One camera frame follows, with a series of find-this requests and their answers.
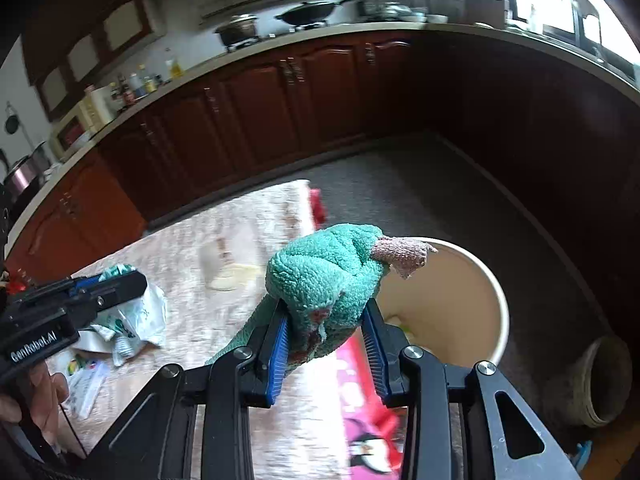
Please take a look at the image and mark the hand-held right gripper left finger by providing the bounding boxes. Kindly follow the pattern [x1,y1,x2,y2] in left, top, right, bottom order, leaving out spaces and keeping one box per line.
[85,305,291,480]

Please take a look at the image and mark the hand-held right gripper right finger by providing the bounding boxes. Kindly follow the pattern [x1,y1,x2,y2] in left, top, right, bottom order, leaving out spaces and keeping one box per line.
[361,299,583,480]

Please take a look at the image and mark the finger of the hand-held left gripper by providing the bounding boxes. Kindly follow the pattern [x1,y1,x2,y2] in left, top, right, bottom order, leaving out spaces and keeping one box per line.
[70,272,117,297]
[92,271,149,313]

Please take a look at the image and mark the white plastic wrapper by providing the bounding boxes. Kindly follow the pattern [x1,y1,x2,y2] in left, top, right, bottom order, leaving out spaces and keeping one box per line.
[75,262,168,367]

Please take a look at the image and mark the small white green carton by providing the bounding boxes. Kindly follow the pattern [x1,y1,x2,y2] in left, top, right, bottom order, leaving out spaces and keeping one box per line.
[62,355,112,421]

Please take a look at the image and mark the green terry towel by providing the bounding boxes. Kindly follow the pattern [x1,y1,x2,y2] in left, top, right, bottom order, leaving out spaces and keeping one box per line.
[205,223,438,376]

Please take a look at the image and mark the white plastic bucket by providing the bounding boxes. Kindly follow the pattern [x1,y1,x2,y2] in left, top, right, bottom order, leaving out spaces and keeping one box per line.
[372,236,511,368]

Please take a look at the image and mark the person's left hand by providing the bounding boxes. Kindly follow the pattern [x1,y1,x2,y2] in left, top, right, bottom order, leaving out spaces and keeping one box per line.
[0,360,69,447]

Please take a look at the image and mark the pink printed table cover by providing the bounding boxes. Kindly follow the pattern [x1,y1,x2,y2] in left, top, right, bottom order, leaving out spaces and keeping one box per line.
[309,187,418,478]

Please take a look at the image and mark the tan fan-shaped scrap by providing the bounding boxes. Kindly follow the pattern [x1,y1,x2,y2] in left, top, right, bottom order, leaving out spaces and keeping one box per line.
[206,260,262,292]

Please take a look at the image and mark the large steel cooking pot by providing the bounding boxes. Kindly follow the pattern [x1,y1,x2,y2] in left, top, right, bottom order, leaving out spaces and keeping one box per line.
[4,157,38,196]

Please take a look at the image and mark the cream embossed tablecloth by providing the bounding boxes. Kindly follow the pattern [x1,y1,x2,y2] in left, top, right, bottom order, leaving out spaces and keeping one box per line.
[5,179,351,480]

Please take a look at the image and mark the small steel cooking pot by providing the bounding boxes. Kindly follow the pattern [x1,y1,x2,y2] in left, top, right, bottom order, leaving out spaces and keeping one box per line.
[27,141,51,171]

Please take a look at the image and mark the cream microwave oven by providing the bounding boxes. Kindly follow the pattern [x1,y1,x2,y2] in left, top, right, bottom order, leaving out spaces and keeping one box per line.
[52,100,108,158]

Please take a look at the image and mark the white plastic jug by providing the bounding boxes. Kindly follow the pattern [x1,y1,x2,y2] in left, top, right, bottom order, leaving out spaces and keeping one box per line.
[82,85,116,128]

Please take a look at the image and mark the beige kitchen countertop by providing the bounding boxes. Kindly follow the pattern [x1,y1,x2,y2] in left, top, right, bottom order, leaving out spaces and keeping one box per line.
[2,20,640,256]

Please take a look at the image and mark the grey ceramic floor pot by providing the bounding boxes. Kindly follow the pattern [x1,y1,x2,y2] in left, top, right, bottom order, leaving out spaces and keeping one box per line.
[575,335,633,428]

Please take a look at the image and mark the brown wooden lower cabinets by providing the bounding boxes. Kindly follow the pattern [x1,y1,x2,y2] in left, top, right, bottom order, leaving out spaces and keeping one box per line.
[5,35,640,281]

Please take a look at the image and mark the brown wooden cabinets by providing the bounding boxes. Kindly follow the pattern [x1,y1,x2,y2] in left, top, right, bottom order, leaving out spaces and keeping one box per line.
[5,35,640,281]
[22,0,166,121]

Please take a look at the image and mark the brown wooden upper cabinets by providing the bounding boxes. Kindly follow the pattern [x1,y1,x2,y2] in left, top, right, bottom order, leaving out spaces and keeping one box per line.
[22,0,166,121]

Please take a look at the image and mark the steel pot with lid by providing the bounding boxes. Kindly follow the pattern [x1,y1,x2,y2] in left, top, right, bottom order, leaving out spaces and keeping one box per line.
[214,14,261,47]

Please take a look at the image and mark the black wok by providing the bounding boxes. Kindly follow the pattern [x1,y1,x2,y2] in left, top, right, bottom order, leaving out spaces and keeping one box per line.
[274,0,368,28]

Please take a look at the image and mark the metal dish rack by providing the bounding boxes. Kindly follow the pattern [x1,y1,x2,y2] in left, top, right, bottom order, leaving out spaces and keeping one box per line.
[357,0,430,23]

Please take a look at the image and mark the black kitchen faucet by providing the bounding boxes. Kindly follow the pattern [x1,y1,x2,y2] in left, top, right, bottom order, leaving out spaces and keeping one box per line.
[562,0,606,58]

